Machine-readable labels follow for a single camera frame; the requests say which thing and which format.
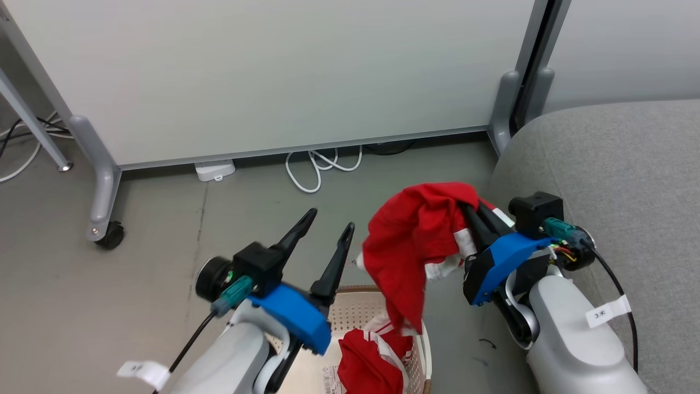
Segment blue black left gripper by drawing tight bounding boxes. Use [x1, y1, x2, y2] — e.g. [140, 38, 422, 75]
[252, 208, 355, 356]

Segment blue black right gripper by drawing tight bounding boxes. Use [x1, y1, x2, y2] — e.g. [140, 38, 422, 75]
[458, 202, 558, 306]

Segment cream perforated laundry basket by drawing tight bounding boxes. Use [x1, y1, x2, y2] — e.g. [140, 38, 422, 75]
[268, 285, 434, 394]

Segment black round right motor cap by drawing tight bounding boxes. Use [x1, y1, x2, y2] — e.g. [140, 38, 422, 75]
[552, 227, 598, 273]

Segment black round motor cap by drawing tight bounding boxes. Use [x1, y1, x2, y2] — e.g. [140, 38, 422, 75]
[196, 256, 233, 303]
[552, 227, 598, 273]

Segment black round left motor cap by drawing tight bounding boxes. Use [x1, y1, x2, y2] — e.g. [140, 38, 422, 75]
[196, 256, 233, 303]

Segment red white striped garment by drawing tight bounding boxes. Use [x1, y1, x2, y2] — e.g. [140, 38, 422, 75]
[336, 316, 422, 394]

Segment small white adapter box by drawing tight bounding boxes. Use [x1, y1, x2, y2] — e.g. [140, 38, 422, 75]
[195, 159, 236, 182]

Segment grey fabric sofa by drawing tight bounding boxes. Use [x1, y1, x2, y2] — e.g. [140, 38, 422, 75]
[487, 98, 700, 394]

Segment wide white partition panel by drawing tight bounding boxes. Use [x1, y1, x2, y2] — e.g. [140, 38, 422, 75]
[0, 0, 549, 242]

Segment black caster wheel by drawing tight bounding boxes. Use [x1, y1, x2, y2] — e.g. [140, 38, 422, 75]
[94, 221, 125, 251]

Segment narrow white partition panel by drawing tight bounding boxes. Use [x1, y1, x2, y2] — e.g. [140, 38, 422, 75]
[514, 0, 700, 135]

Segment grey metal table leg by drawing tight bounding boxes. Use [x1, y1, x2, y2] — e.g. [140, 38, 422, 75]
[0, 68, 74, 172]

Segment white coiled cable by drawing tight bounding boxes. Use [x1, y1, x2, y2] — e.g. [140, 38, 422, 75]
[284, 145, 364, 194]

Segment dark cable under partition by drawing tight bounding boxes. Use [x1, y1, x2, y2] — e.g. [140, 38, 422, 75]
[364, 140, 417, 157]

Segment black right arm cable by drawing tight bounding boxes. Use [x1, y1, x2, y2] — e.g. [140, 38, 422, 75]
[543, 217, 639, 374]

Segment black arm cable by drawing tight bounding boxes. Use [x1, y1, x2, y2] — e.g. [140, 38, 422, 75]
[152, 275, 255, 393]
[543, 217, 639, 374]

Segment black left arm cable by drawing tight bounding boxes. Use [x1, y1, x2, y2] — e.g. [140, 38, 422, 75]
[152, 275, 255, 393]

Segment black floor cable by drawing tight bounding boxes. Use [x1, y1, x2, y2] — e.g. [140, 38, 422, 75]
[0, 116, 72, 159]

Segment white floor cables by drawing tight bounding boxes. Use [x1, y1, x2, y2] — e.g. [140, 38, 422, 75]
[0, 112, 74, 184]

